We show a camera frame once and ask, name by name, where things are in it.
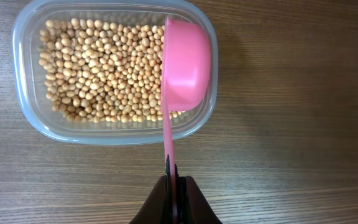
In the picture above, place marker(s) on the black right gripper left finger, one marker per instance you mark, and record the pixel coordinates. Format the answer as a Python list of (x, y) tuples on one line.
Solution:
[(154, 209)]

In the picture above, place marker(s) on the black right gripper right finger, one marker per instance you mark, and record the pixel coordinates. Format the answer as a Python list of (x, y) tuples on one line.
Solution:
[(193, 208)]

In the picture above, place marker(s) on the pink plastic measuring scoop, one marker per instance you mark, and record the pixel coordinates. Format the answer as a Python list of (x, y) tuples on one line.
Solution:
[(185, 76)]

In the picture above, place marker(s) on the soybeans pile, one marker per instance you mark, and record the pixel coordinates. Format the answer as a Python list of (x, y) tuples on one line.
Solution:
[(103, 71)]

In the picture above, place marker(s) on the clear plastic container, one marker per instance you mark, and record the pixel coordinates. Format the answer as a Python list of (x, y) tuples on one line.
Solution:
[(30, 76)]

